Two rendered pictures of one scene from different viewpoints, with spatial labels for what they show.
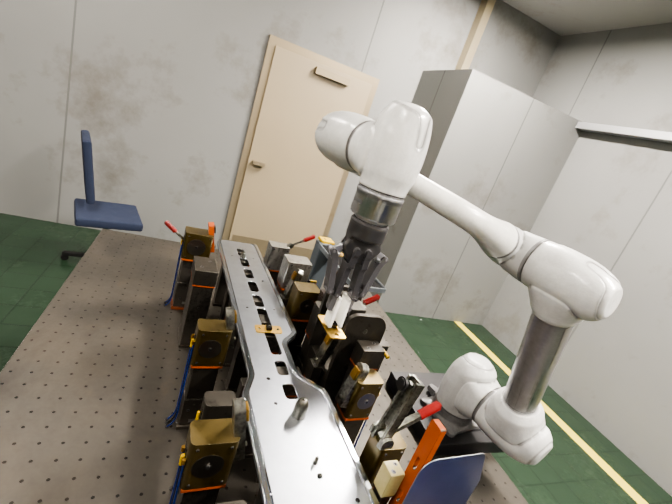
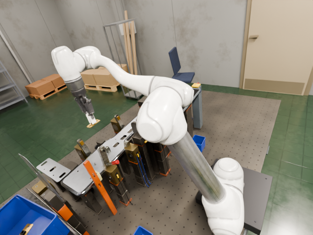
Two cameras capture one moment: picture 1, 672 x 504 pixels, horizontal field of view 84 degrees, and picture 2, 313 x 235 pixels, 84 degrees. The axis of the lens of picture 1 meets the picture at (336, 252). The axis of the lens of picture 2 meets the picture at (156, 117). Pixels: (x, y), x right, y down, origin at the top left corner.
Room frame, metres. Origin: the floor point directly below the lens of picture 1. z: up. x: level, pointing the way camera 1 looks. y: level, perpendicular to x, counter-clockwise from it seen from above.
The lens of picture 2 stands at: (0.69, -1.05, 1.81)
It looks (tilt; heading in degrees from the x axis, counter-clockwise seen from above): 33 degrees down; 67
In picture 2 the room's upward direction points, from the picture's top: 12 degrees counter-clockwise
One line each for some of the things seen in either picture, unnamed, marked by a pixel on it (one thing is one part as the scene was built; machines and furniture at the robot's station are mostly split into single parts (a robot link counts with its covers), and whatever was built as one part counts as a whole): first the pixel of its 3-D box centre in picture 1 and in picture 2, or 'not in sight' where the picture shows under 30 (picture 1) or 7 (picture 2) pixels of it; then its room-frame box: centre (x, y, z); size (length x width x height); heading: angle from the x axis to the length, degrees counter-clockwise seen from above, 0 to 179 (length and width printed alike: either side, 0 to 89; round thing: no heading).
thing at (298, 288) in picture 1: (296, 331); not in sight; (1.23, 0.04, 0.89); 0.12 x 0.08 x 0.38; 118
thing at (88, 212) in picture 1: (106, 208); (181, 75); (2.64, 1.78, 0.50); 0.58 x 0.55 x 1.00; 110
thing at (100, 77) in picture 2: not in sight; (105, 76); (1.61, 4.22, 0.24); 1.38 x 0.99 x 0.48; 114
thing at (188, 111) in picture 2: not in sight; (186, 123); (1.37, -0.07, 0.92); 0.10 x 0.08 x 0.45; 28
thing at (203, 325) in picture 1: (197, 376); (120, 135); (0.87, 0.26, 0.87); 0.12 x 0.07 x 0.35; 118
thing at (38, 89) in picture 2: not in sight; (48, 86); (-0.04, 5.44, 0.20); 1.12 x 0.82 x 0.39; 24
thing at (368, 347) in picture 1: (346, 404); (144, 157); (0.91, -0.18, 0.91); 0.07 x 0.05 x 0.42; 118
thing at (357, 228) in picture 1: (363, 241); (80, 95); (0.70, -0.04, 1.45); 0.08 x 0.07 x 0.09; 118
